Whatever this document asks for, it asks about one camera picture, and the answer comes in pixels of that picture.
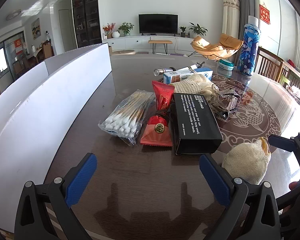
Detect teal round container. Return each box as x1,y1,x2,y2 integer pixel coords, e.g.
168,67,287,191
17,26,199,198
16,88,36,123
219,59,235,70

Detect green potted plant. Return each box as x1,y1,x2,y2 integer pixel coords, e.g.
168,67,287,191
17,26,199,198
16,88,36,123
118,22,134,37

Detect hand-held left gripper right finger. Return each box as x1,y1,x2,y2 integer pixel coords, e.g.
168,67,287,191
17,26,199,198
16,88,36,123
199,154,282,240

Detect orange lounge chair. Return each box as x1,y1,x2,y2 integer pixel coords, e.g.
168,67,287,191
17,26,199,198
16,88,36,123
191,33,243,62

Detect covered standing air conditioner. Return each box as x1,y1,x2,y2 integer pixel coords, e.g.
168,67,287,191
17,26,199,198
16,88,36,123
222,0,240,39

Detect pack of cotton swabs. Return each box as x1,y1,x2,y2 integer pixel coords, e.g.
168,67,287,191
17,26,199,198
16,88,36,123
98,90,156,146

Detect dark glass display cabinet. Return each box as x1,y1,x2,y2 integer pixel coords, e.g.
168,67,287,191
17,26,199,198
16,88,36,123
71,0,102,48

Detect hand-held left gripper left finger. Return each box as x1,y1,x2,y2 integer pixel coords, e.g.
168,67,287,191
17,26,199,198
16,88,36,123
14,152,98,240

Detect black printed carton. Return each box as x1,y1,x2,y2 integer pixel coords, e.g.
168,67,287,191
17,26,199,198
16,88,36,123
172,92,223,155

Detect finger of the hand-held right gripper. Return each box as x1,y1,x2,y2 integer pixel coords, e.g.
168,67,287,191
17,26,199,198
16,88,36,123
268,134,295,153

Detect white television cabinet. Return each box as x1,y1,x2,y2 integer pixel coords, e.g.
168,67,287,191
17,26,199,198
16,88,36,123
102,35,198,53

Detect white interior door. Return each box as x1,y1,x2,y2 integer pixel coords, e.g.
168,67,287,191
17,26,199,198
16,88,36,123
59,9,70,53

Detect red packet with gold emblem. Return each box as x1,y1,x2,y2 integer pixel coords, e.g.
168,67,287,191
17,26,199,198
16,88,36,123
140,114,172,147

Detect red flowers in vase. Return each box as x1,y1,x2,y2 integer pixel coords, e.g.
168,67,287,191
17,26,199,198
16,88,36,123
102,23,115,39

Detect red wall hanging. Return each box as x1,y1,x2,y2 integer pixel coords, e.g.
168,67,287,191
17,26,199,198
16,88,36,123
259,4,270,25

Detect dining table with chairs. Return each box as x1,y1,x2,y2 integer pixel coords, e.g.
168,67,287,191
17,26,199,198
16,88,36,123
22,40,55,65

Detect black television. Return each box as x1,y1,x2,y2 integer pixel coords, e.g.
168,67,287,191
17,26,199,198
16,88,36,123
138,14,178,34

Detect brown wooden slatted chair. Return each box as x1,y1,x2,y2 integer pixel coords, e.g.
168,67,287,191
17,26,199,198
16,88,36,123
255,46,300,93

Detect beige tube with clear cap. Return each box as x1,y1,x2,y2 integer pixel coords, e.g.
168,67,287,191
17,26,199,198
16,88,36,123
154,67,177,77

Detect glass sliding door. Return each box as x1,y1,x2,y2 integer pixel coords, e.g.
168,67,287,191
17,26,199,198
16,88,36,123
0,31,25,80

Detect silver sparkly hair clip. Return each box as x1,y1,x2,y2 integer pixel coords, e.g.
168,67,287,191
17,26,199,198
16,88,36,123
209,84,242,120

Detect blue and white medicine carton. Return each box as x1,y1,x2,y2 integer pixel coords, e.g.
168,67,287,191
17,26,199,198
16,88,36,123
163,67,213,84

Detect framed wall painting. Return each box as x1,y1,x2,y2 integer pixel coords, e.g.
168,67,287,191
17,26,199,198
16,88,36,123
31,18,41,40

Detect round ceiling light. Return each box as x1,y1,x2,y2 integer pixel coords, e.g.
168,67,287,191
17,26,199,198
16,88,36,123
6,9,22,20

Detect round wooden board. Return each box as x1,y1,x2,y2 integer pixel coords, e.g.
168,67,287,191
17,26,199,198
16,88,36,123
112,49,136,55

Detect wooden bench with metal legs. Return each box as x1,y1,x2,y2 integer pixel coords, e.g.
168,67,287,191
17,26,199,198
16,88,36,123
148,40,173,55

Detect cream knitted mitt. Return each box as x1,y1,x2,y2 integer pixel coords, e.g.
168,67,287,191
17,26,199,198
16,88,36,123
221,137,272,185
170,74,219,103

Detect red snack packet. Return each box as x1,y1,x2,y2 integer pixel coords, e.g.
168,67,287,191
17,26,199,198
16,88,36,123
151,80,175,112

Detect grey curtain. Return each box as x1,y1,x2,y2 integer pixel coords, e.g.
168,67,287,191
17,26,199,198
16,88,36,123
231,0,255,40

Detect blue patterned bottle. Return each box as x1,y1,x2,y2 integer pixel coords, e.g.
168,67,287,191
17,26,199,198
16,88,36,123
237,15,262,77

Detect large leafy potted plant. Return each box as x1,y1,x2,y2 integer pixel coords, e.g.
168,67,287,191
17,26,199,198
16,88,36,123
189,22,208,38

